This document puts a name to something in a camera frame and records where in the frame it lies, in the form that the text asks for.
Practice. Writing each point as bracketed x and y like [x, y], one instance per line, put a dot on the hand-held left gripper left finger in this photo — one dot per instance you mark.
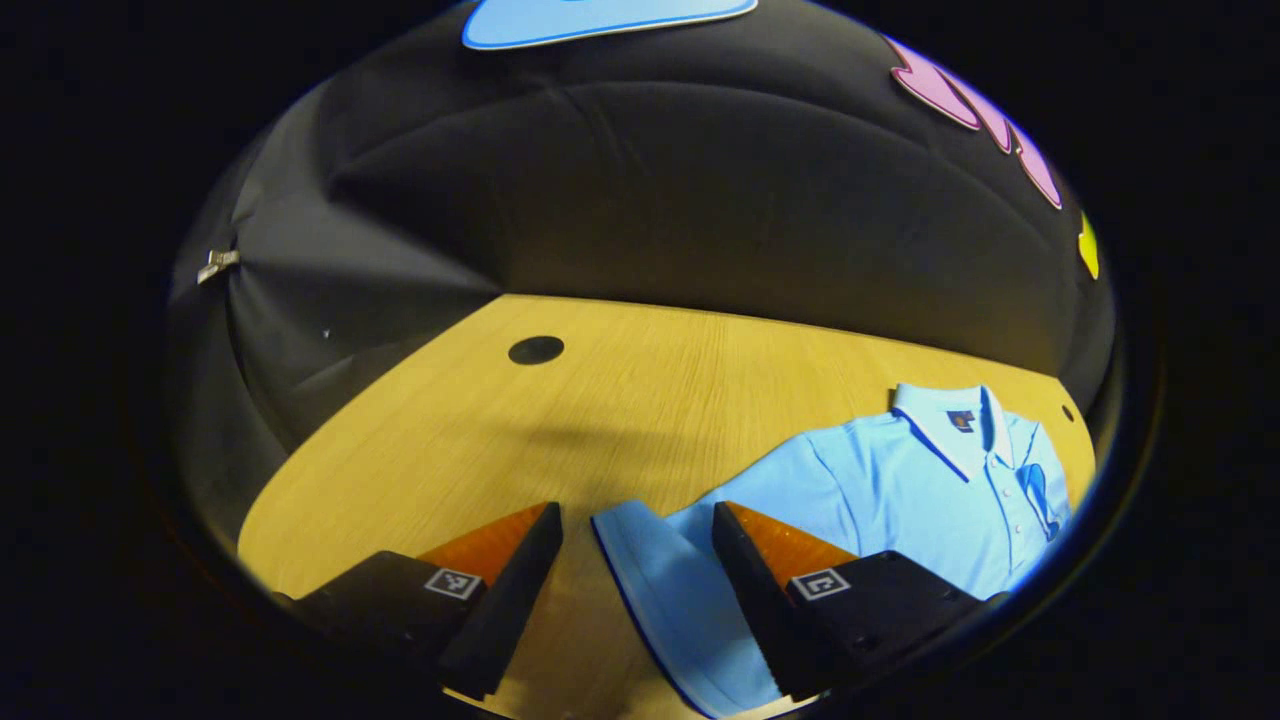
[515, 600]

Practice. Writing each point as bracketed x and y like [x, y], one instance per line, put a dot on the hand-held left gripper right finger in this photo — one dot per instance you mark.
[750, 600]

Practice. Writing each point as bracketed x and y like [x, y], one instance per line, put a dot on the small white clip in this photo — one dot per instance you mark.
[216, 265]

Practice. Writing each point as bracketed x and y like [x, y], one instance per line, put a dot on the light blue T-shirt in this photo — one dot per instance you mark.
[900, 490]

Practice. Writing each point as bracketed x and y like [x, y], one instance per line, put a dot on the black backdrop cloth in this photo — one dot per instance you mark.
[700, 200]

